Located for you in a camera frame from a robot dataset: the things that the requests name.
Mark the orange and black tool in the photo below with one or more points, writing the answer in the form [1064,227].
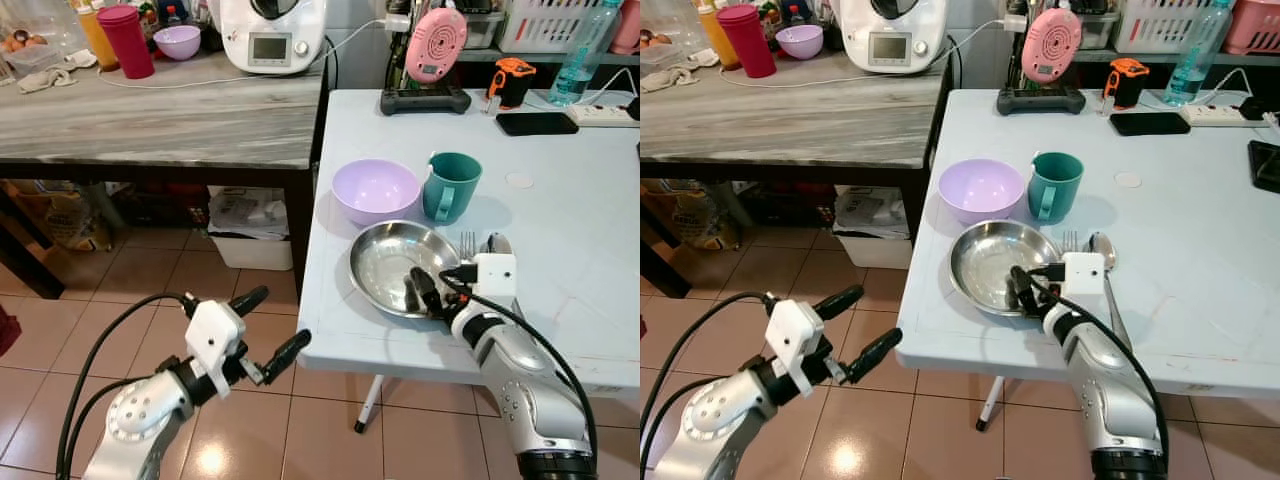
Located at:
[1128,80]
[512,80]

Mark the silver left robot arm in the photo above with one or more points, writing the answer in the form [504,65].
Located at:
[715,415]
[140,415]

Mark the beige rag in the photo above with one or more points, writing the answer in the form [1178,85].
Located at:
[50,75]
[680,78]

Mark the clear container with eggs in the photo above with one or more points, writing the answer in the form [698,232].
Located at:
[662,50]
[30,50]

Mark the teal mug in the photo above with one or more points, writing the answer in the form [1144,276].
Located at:
[452,185]
[1056,185]

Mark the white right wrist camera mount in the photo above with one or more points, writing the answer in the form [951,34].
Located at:
[495,275]
[1084,272]

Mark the black tablet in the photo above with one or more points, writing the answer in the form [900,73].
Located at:
[1266,168]

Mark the clear plastic water bottle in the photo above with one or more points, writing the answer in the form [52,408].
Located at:
[1195,55]
[582,55]

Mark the white storage bin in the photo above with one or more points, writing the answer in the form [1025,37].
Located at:
[872,240]
[250,240]

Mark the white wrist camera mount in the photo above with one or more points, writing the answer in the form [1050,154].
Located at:
[213,340]
[795,338]
[1084,272]
[495,275]

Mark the black device base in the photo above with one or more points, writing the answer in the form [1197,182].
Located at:
[1040,100]
[425,100]

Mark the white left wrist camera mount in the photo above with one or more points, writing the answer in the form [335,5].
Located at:
[795,338]
[213,340]

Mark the printed yellow sack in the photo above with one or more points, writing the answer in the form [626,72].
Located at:
[685,215]
[60,215]

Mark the orange bottle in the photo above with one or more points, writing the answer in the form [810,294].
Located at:
[95,35]
[712,35]

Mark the black smartphone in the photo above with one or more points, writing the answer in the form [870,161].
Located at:
[537,123]
[1150,124]

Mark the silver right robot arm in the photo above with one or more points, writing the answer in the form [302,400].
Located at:
[530,390]
[1110,390]

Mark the pink round device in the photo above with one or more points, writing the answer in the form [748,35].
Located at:
[436,45]
[1051,45]

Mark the white power strip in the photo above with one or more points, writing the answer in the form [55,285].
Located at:
[1220,114]
[605,113]

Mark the white plastic basket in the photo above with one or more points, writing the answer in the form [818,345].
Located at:
[1150,25]
[535,25]

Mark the pale blue folding table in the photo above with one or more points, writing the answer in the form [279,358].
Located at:
[1190,240]
[570,230]

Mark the large lilac bowl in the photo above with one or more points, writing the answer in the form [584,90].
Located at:
[375,190]
[980,190]

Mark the white plug adapter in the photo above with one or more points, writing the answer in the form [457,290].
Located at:
[397,22]
[1015,22]

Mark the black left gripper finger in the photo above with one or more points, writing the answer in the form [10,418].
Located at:
[838,300]
[875,352]
[250,300]
[288,353]

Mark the white kitchen appliance with display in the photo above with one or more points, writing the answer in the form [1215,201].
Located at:
[272,35]
[892,35]

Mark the dark wooden marble-top table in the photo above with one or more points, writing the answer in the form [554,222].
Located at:
[790,120]
[160,120]

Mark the steel fork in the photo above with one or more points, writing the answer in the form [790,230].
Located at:
[467,243]
[1070,242]

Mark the white round coaster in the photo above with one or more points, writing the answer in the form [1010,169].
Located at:
[1128,180]
[519,180]

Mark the pink plastic basket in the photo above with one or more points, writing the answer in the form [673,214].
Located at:
[628,25]
[1255,25]

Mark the steel spoon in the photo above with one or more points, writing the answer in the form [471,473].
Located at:
[498,243]
[1102,245]

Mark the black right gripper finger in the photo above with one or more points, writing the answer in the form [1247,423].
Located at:
[432,304]
[1020,278]
[417,282]
[1024,302]

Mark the round steel plate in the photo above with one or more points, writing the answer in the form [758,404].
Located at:
[385,260]
[985,260]

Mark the small lilac bowl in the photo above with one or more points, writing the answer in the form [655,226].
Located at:
[799,43]
[177,43]

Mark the red plastic tumbler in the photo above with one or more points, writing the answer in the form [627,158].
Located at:
[750,45]
[130,45]

